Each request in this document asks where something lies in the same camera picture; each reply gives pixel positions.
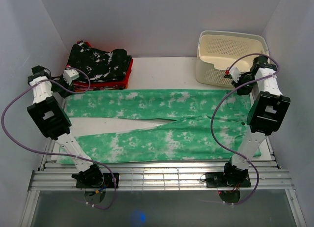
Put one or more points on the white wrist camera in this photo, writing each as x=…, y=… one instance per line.
x=69, y=75
x=233, y=73

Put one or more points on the cream perforated plastic basket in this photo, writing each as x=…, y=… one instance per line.
x=217, y=50

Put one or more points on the pink patterned folded trousers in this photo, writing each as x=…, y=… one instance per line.
x=94, y=87

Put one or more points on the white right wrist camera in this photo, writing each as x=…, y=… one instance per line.
x=233, y=73

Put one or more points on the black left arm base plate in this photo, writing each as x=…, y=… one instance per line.
x=107, y=181

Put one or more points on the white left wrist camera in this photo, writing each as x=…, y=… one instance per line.
x=69, y=75

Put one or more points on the black white patterned folded trousers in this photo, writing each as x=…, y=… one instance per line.
x=98, y=62

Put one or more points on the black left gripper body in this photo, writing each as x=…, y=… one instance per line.
x=55, y=88

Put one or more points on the green tie-dye trousers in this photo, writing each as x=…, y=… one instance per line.
x=156, y=125

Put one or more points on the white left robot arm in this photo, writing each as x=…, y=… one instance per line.
x=53, y=122

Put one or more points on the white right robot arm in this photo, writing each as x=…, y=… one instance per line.
x=265, y=116

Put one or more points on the red folded trousers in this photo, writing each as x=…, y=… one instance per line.
x=123, y=77

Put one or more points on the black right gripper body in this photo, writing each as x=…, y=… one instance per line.
x=244, y=79

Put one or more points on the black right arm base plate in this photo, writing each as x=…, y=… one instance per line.
x=219, y=179

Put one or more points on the aluminium rail frame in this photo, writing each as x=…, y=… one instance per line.
x=174, y=190

